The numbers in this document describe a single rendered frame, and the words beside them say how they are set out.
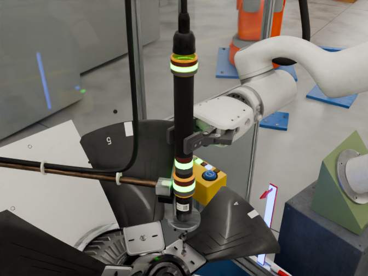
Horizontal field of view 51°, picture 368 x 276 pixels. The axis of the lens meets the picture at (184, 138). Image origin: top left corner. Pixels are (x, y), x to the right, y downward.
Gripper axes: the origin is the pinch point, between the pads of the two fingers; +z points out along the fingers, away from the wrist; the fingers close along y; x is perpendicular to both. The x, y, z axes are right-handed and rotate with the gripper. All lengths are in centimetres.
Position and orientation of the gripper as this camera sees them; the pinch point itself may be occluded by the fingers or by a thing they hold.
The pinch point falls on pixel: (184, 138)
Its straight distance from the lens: 69.8
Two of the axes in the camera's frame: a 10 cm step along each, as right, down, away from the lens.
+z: -7.2, 3.8, -5.8
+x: 0.0, -8.4, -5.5
